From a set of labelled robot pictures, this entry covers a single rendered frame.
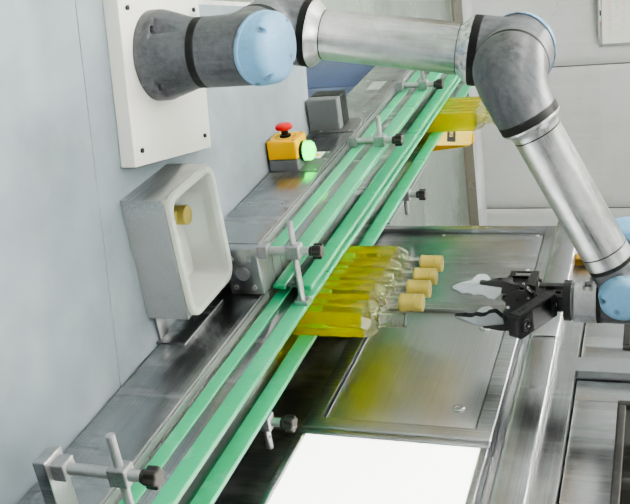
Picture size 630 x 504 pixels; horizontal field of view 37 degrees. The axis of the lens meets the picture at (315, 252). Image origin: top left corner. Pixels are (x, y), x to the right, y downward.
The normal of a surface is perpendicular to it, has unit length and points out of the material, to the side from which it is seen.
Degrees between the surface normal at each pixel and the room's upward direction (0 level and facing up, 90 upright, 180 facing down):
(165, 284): 90
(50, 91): 0
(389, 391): 90
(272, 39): 8
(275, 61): 8
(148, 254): 90
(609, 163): 90
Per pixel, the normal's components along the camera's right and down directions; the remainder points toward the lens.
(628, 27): -0.32, 0.44
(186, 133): 0.94, 0.01
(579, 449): -0.15, -0.90
